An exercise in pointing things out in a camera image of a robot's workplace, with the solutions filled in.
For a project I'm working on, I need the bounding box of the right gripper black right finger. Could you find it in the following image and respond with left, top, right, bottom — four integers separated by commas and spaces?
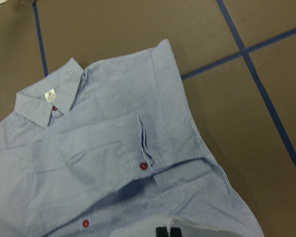
170, 227, 182, 237

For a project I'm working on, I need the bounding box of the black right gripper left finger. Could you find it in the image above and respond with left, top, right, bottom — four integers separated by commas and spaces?
155, 227, 168, 237

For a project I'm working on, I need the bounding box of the light blue striped shirt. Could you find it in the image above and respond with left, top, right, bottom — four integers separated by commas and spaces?
0, 39, 263, 237

